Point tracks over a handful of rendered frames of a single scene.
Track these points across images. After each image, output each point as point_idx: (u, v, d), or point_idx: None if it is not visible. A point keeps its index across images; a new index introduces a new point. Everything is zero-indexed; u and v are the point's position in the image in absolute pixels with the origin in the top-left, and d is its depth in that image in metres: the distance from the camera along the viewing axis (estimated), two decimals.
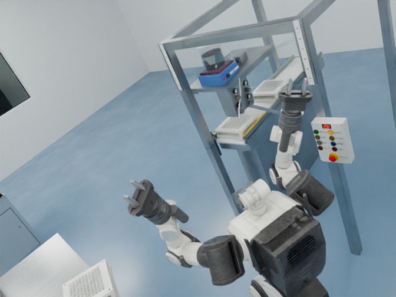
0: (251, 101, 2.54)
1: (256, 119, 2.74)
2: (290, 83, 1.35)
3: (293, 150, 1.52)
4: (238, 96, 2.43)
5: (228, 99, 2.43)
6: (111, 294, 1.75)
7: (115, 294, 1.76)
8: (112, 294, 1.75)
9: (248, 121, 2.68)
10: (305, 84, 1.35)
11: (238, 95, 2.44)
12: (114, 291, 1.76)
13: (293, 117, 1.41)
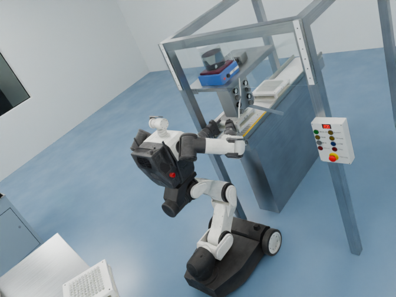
0: (251, 101, 2.54)
1: (254, 112, 2.70)
2: None
3: None
4: (238, 96, 2.43)
5: (228, 99, 2.43)
6: (111, 294, 1.75)
7: (115, 294, 1.76)
8: (112, 294, 1.75)
9: (246, 113, 2.64)
10: None
11: (238, 95, 2.44)
12: (114, 291, 1.76)
13: None
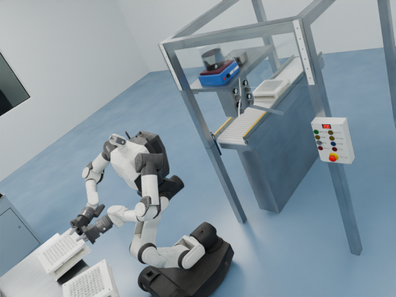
0: (251, 101, 2.54)
1: None
2: None
3: (98, 197, 2.43)
4: (238, 96, 2.43)
5: (228, 99, 2.43)
6: (111, 294, 1.75)
7: (115, 294, 1.76)
8: (112, 294, 1.75)
9: (51, 243, 2.21)
10: (73, 233, 2.21)
11: (238, 95, 2.44)
12: (114, 291, 1.76)
13: (89, 219, 2.30)
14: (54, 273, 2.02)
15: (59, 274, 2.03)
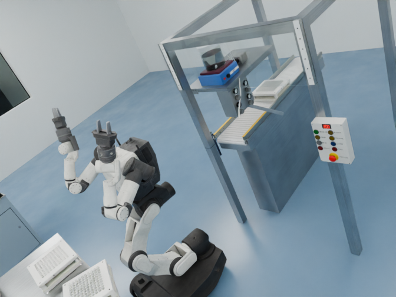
0: (251, 101, 2.54)
1: None
2: (55, 109, 2.30)
3: (77, 152, 2.40)
4: (238, 96, 2.43)
5: (228, 99, 2.43)
6: (111, 294, 1.75)
7: (115, 294, 1.76)
8: (112, 294, 1.75)
9: (42, 255, 2.19)
10: (58, 109, 2.36)
11: (238, 95, 2.44)
12: (114, 291, 1.76)
13: (68, 127, 2.34)
14: (45, 286, 2.00)
15: (50, 287, 2.01)
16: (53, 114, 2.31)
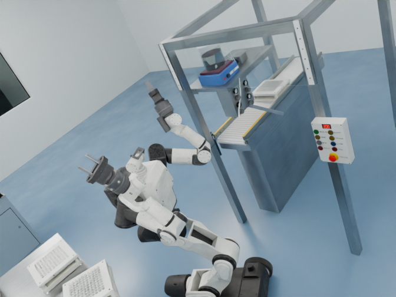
0: (251, 101, 2.54)
1: None
2: None
3: (134, 201, 1.66)
4: (238, 96, 2.43)
5: (228, 99, 2.43)
6: (111, 294, 1.75)
7: (115, 294, 1.76)
8: (112, 294, 1.75)
9: (42, 255, 2.19)
10: None
11: (238, 95, 2.44)
12: (114, 291, 1.76)
13: None
14: (45, 286, 2.00)
15: (50, 287, 2.01)
16: (93, 160, 1.50)
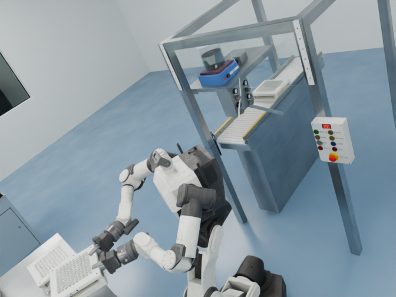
0: (251, 101, 2.54)
1: None
2: None
3: (131, 209, 1.99)
4: (238, 96, 2.43)
5: (228, 99, 2.43)
6: (99, 279, 1.69)
7: (102, 279, 1.70)
8: (99, 279, 1.69)
9: (42, 255, 2.19)
10: (93, 253, 1.82)
11: (238, 95, 2.44)
12: (102, 276, 1.70)
13: (115, 238, 1.89)
14: (45, 286, 2.00)
15: (50, 287, 2.01)
16: None
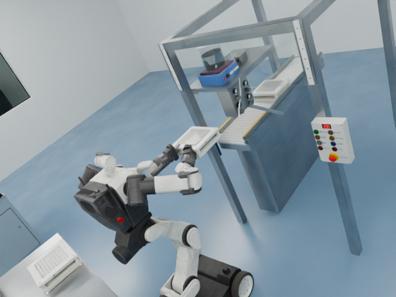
0: (251, 101, 2.54)
1: None
2: None
3: None
4: (238, 96, 2.43)
5: (228, 99, 2.43)
6: None
7: None
8: None
9: (42, 255, 2.19)
10: None
11: (238, 95, 2.44)
12: None
13: None
14: (45, 286, 2.00)
15: (50, 287, 2.01)
16: None
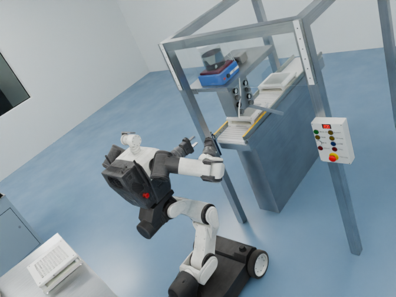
0: (251, 101, 2.54)
1: None
2: None
3: None
4: (238, 96, 2.43)
5: (228, 99, 2.43)
6: None
7: (228, 122, 2.87)
8: (228, 120, 2.87)
9: (42, 255, 2.19)
10: None
11: (238, 95, 2.44)
12: (228, 121, 2.85)
13: None
14: (45, 286, 2.00)
15: (50, 287, 2.01)
16: None
